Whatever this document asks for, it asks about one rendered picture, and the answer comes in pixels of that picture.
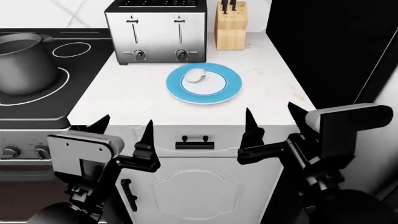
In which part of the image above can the wooden knife block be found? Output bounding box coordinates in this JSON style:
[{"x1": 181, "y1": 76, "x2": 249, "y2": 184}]
[{"x1": 214, "y1": 0, "x2": 250, "y2": 51}]

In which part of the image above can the black cooktop stove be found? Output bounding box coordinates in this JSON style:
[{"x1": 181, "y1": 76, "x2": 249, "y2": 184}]
[{"x1": 0, "y1": 27, "x2": 114, "y2": 183}]

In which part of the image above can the blue rimmed white plate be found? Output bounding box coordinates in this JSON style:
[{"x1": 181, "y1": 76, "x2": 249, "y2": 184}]
[{"x1": 165, "y1": 62, "x2": 243, "y2": 106}]

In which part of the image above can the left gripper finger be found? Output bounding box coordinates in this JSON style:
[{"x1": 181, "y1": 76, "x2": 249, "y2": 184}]
[
  {"x1": 132, "y1": 119, "x2": 157, "y2": 161},
  {"x1": 70, "y1": 114, "x2": 111, "y2": 136}
]

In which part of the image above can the black drawer handle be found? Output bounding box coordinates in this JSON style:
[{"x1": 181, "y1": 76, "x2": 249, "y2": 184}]
[{"x1": 175, "y1": 134, "x2": 216, "y2": 151}]

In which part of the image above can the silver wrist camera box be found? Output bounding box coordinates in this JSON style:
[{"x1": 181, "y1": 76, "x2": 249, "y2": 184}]
[
  {"x1": 45, "y1": 129, "x2": 126, "y2": 181},
  {"x1": 304, "y1": 103, "x2": 394, "y2": 170}
]

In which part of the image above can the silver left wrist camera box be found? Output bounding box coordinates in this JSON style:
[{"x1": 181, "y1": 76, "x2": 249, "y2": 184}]
[{"x1": 45, "y1": 129, "x2": 126, "y2": 181}]

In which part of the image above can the black refrigerator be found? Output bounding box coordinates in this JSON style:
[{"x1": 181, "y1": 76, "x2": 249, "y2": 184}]
[{"x1": 265, "y1": 0, "x2": 398, "y2": 111}]

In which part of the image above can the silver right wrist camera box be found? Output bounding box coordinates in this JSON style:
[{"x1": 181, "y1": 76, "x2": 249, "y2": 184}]
[{"x1": 304, "y1": 103, "x2": 394, "y2": 170}]

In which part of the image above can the white kitchen cabinet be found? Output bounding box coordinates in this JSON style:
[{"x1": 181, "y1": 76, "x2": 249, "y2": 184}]
[{"x1": 66, "y1": 123, "x2": 301, "y2": 224}]

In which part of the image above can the black cabinet door handle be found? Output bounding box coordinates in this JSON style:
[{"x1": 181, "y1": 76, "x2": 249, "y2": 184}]
[{"x1": 119, "y1": 177, "x2": 138, "y2": 213}]

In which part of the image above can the grey stove knob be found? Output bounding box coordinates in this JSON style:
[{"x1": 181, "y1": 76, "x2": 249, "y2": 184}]
[
  {"x1": 1, "y1": 145, "x2": 21, "y2": 160},
  {"x1": 33, "y1": 144, "x2": 51, "y2": 160}
]

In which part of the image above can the silver four-slot toaster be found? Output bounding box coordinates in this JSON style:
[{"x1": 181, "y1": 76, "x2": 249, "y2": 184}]
[{"x1": 103, "y1": 0, "x2": 208, "y2": 67}]

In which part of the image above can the grey metal pot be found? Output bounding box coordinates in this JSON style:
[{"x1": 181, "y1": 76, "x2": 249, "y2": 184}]
[{"x1": 0, "y1": 32, "x2": 62, "y2": 96}]

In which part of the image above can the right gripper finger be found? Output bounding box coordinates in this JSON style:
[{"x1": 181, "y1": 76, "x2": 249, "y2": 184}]
[
  {"x1": 240, "y1": 106, "x2": 266, "y2": 151},
  {"x1": 287, "y1": 101, "x2": 318, "y2": 141}
]

